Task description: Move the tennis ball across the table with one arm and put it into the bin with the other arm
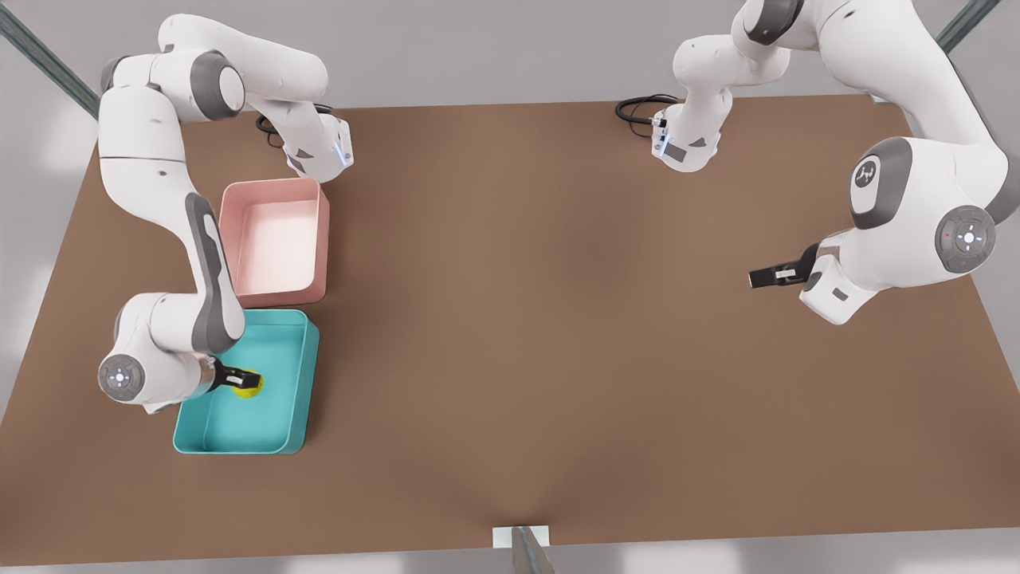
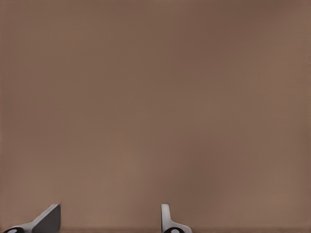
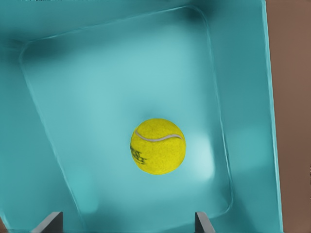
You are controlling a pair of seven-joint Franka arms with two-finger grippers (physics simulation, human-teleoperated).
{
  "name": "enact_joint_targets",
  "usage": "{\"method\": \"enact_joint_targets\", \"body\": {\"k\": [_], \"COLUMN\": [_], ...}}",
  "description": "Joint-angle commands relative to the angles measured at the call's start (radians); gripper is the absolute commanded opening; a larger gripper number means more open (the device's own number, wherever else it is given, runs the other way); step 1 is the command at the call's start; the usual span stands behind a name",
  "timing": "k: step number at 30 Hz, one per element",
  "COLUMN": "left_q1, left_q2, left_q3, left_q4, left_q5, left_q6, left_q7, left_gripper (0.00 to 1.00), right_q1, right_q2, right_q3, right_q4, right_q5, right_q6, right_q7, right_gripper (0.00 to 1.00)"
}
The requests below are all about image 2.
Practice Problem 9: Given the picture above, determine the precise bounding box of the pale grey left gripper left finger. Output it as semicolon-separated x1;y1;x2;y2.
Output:
0;203;61;233

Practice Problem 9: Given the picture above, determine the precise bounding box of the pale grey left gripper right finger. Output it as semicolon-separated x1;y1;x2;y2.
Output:
160;203;192;233

